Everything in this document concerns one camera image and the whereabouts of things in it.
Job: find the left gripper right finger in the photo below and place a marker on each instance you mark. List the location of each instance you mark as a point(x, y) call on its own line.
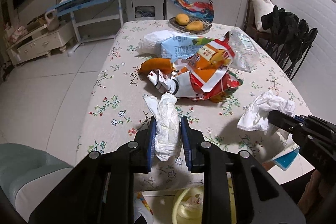
point(192, 140)

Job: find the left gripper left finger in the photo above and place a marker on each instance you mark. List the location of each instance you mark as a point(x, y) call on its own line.
point(144, 156)

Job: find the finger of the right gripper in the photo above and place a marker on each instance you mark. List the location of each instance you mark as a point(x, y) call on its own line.
point(292, 125)

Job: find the white tissue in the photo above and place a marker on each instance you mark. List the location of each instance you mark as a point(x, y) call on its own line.
point(255, 117)
point(168, 140)

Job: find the orange peel long piece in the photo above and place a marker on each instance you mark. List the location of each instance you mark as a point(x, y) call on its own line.
point(162, 64)

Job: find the light blue milk carton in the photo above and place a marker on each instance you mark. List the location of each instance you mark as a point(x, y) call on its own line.
point(182, 47)

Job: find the yellow plastic trash basin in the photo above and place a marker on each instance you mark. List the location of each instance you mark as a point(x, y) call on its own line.
point(188, 205)

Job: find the person right hand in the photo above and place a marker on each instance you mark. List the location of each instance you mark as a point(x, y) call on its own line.
point(316, 189)

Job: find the floral tablecloth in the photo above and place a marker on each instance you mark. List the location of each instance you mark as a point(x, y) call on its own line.
point(117, 109)

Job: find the red white crumpled wrapper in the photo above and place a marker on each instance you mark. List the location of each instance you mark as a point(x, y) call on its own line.
point(180, 86)

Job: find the orange red snack bag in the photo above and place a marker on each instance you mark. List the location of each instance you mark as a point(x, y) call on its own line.
point(209, 71)

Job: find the clear plastic bottle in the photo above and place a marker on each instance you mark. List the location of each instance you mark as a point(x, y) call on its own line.
point(246, 54)

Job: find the black folding chairs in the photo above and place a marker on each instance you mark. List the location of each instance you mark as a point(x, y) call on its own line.
point(291, 38)

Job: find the white plastic bag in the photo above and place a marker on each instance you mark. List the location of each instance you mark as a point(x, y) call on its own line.
point(151, 43)

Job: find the yellow mango right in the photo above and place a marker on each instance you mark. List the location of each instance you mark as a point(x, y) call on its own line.
point(195, 26)

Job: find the yellow mango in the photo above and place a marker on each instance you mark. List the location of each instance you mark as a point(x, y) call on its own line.
point(182, 19)
point(195, 26)

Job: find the dark woven fruit plate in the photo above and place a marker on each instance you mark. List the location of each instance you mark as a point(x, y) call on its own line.
point(207, 25)

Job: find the pale green sofa seat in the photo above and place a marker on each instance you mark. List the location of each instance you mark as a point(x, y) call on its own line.
point(27, 176)

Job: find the wooden chair with cushion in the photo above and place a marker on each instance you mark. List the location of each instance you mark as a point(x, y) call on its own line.
point(253, 25)

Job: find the yellow mango left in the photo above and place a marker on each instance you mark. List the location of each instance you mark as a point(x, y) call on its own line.
point(182, 19)

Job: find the blue study desk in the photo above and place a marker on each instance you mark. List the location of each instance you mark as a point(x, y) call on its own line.
point(70, 6)

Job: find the white small appliance box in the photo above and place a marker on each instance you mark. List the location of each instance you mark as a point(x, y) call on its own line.
point(145, 10)

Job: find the white low tv cabinet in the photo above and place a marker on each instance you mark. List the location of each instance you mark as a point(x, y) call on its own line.
point(40, 42)

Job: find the pink kettlebell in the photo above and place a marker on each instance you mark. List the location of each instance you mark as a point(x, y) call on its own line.
point(52, 20)

